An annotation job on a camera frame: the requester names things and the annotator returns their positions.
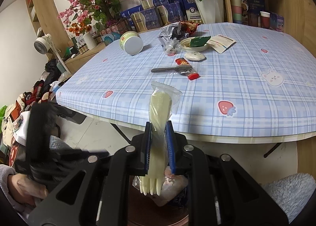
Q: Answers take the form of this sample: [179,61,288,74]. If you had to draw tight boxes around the white plastic fork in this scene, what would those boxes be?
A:
[140,81,182,196]

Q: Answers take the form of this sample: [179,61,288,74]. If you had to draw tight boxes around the floral snack wrapper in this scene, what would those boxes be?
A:
[146,166,189,207]

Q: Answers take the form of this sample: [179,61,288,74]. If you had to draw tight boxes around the white oval soap packet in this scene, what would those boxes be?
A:
[184,52,206,62]

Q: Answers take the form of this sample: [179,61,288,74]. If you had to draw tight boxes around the clear plastic wrapper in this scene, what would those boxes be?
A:
[162,40,182,56]

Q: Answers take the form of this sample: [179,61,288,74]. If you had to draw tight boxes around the cream plastic lid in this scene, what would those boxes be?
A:
[180,36,211,52]

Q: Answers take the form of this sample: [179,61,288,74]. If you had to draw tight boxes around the green sachet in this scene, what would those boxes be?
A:
[190,36,211,48]

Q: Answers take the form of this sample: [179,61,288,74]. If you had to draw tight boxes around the green white paper cup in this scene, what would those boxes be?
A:
[119,31,144,56]

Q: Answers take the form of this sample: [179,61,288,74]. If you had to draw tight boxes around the silver foil bag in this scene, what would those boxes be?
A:
[157,22,189,50]

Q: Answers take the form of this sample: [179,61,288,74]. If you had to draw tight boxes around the white candle card packaging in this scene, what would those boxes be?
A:
[206,34,236,54]

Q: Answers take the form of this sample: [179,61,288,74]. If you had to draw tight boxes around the brown red paper bag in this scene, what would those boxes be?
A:
[181,21,200,36]

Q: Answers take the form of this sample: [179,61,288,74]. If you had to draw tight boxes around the black plastic spoon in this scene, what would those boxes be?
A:
[151,65,192,74]

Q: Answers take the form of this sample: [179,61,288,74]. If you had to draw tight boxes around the brown round trash bin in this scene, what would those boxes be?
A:
[128,175,189,225]

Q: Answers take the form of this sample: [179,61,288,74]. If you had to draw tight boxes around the person left hand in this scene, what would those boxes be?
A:
[8,174,49,206]

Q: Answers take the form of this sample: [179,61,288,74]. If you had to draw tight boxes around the pile of clothes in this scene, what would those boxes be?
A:
[1,59,69,158]

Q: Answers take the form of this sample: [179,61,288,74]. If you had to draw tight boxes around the blue plaid tablecloth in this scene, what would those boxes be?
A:
[56,23,315,142]

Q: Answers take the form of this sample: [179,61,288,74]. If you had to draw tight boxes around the striped tin box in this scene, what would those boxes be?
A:
[100,18,132,46]

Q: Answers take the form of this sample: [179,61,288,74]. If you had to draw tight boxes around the blue silver gift box right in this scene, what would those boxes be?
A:
[157,2,184,25]

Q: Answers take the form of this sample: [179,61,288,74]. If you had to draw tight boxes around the white desk fan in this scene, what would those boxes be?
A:
[34,34,71,74]

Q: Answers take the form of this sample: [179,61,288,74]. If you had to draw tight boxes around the orange flowers white vase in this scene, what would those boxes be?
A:
[66,22,97,50]

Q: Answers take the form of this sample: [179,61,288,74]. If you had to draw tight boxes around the red paper cup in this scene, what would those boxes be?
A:
[260,11,271,29]

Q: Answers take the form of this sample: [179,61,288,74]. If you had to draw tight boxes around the stack of pastel cups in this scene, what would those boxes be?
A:
[230,0,242,24]

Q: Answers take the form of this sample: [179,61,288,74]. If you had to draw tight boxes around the small purple box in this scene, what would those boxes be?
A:
[270,12,284,32]

